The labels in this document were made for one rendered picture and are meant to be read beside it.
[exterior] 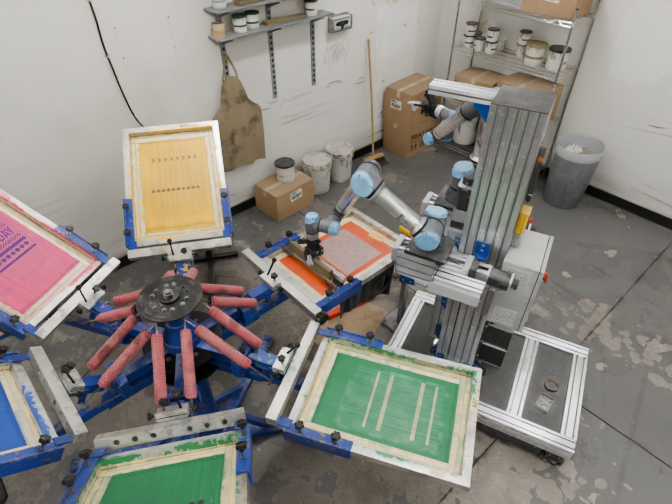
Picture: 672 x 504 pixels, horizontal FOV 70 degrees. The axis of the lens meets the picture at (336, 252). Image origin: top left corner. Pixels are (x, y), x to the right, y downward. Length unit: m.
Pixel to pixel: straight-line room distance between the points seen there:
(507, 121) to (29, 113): 3.06
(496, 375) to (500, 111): 1.83
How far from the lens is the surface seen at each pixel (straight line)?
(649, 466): 3.73
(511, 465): 3.38
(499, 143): 2.39
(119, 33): 3.99
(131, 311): 2.42
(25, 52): 3.84
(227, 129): 4.52
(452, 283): 2.53
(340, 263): 2.91
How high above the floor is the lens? 2.89
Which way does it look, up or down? 40 degrees down
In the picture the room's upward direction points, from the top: straight up
